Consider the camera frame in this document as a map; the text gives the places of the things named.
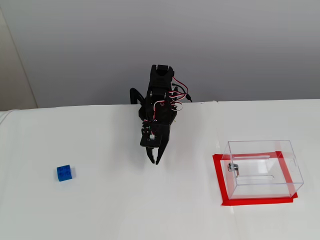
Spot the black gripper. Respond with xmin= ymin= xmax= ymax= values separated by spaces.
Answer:
xmin=140 ymin=121 xmax=172 ymax=165

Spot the blue lego brick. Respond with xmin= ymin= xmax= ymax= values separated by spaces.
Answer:
xmin=56 ymin=164 xmax=74 ymax=183

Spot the silver metal box lock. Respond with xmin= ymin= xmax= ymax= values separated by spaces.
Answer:
xmin=226 ymin=162 xmax=241 ymax=179

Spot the transparent plastic box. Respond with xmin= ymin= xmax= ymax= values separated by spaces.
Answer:
xmin=221 ymin=139 xmax=305 ymax=200

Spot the red tape strip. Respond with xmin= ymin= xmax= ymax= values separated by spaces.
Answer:
xmin=220 ymin=192 xmax=299 ymax=207
xmin=212 ymin=151 xmax=285 ymax=161
xmin=212 ymin=154 xmax=231 ymax=206
xmin=275 ymin=151 xmax=299 ymax=199

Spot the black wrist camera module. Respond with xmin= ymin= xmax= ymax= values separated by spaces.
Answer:
xmin=139 ymin=134 xmax=161 ymax=149

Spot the red white servo wire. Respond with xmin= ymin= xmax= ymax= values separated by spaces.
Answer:
xmin=151 ymin=100 xmax=167 ymax=124
xmin=169 ymin=77 xmax=190 ymax=113

